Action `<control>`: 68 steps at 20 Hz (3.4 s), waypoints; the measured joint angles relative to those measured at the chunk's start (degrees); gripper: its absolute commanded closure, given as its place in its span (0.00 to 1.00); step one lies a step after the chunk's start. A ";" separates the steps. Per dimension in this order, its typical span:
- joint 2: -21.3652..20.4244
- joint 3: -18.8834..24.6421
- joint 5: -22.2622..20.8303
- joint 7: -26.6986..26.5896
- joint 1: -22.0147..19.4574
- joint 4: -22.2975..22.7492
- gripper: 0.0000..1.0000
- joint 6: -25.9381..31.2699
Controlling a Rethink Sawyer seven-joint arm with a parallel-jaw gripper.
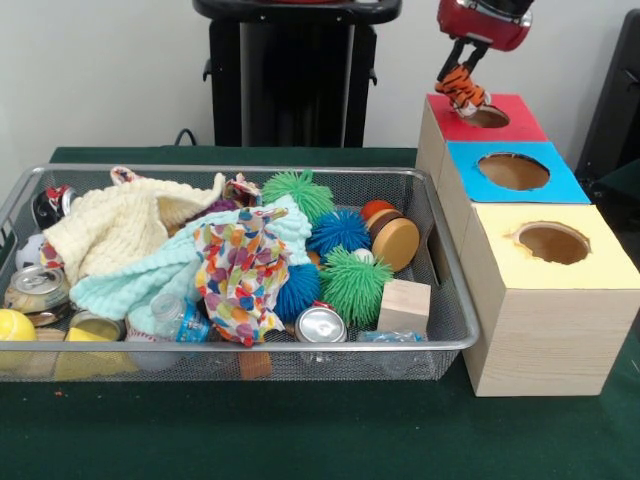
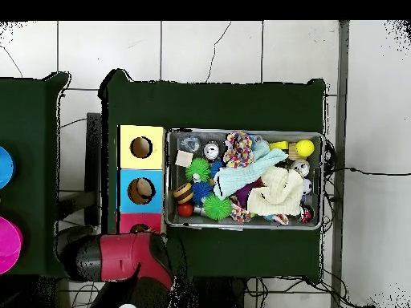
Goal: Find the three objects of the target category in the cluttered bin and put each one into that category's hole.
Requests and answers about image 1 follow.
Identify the silver drink can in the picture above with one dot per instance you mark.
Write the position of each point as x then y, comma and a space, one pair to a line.
321, 326

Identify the blue puffer ball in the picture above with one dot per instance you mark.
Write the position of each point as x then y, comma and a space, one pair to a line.
340, 232

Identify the cream waffle cloth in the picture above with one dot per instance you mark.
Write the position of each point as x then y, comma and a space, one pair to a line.
115, 230

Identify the yellow ball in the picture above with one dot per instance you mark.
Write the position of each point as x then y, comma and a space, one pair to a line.
15, 325

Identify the wooden box with three holes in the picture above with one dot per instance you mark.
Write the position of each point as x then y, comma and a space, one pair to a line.
550, 340

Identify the plain wooden block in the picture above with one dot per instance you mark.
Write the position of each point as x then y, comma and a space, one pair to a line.
405, 305

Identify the colourful dotted cloth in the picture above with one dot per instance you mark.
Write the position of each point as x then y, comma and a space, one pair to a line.
240, 265

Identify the dark green table cloth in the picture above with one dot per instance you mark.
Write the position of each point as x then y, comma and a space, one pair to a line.
300, 430
620, 190

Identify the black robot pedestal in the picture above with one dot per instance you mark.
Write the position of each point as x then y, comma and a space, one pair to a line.
280, 100

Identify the tan round wooden toy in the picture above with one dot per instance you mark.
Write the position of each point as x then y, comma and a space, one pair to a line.
395, 242

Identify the mint green waffle cloth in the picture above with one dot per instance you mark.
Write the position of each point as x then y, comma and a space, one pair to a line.
150, 265

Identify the silver mesh bin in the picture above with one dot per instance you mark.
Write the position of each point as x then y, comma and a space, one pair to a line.
440, 320

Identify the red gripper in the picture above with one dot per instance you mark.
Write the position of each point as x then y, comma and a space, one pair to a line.
480, 27

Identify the green puffer ball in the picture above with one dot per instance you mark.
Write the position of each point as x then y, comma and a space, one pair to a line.
300, 192
355, 282

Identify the black upright panel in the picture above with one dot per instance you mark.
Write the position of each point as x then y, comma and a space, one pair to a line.
615, 100

